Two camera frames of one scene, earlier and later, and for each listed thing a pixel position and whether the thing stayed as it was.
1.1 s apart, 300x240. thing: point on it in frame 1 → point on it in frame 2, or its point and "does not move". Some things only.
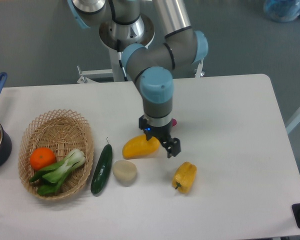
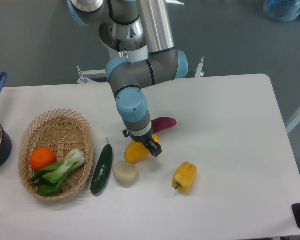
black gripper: x=163 y=133 → x=147 y=140
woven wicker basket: x=62 y=131 does not move
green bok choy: x=51 y=177 does not move
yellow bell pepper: x=184 y=177 does not move
